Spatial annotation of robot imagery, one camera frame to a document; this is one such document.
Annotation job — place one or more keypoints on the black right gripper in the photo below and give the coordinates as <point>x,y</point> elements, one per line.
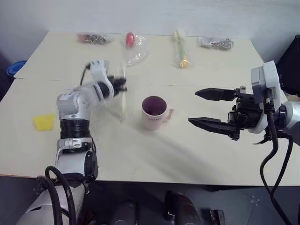
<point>246,105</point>

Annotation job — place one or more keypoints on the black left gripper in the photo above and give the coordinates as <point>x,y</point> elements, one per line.
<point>115,84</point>

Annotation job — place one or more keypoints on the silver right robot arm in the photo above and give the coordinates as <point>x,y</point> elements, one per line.
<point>291,110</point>

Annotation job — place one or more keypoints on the pink mug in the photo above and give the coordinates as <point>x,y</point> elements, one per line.
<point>153,117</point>

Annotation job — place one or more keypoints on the clear plastic bag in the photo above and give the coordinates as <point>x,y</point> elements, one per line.
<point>138,55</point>
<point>185,58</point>

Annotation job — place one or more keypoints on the red round object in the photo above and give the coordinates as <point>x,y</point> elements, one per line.
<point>129,39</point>

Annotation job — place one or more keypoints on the bag of metal screws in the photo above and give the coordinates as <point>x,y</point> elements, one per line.
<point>93,38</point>

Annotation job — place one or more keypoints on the green and yellow stick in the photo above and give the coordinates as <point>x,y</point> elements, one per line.
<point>181,50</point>

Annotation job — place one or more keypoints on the yellow sponge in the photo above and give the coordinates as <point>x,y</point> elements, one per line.
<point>44,122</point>

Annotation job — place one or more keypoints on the black object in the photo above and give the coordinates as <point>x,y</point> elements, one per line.
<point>291,63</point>

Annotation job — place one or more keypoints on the dark brown rounded shape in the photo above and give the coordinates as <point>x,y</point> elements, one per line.
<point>180,207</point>

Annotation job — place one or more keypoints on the blue round object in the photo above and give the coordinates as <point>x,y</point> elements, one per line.
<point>16,68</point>

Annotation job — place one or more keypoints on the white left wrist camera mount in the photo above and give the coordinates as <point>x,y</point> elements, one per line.
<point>98,70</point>

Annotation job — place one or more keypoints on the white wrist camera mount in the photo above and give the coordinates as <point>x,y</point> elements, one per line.
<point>98,70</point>
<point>272,75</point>

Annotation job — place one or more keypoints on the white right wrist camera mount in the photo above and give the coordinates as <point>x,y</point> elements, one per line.
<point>272,75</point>

